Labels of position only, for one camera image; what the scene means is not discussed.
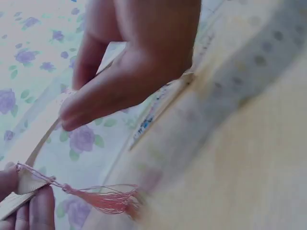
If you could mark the pink tassel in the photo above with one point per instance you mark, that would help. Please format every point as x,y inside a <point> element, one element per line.
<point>108,201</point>

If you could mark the person's right hand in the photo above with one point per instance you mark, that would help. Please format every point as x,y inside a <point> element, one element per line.
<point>153,36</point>

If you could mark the folding fan with bamboo ribs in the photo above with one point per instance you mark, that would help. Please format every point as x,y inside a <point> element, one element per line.
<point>25,185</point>

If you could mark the person's left hand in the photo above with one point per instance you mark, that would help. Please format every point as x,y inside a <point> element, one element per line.
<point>40,213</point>

